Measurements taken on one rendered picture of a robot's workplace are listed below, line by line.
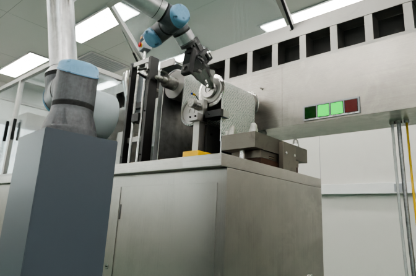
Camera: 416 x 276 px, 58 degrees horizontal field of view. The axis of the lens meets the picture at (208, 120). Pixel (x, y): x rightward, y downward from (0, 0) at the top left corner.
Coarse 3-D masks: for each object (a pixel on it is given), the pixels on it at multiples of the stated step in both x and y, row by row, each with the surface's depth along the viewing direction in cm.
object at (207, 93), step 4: (216, 84) 163; (204, 88) 164; (208, 88) 163; (212, 88) 161; (216, 88) 161; (204, 92) 164; (208, 92) 163; (212, 92) 160; (204, 96) 163; (208, 96) 162; (212, 96) 162
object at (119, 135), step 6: (126, 84) 219; (126, 90) 219; (126, 96) 219; (120, 132) 214; (120, 138) 213; (120, 144) 212; (132, 144) 212; (120, 150) 210; (132, 150) 212; (132, 156) 211
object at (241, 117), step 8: (224, 104) 160; (232, 104) 164; (232, 112) 163; (240, 112) 168; (248, 112) 172; (224, 120) 158; (232, 120) 162; (240, 120) 167; (248, 120) 171; (224, 128) 157; (240, 128) 166; (248, 128) 170
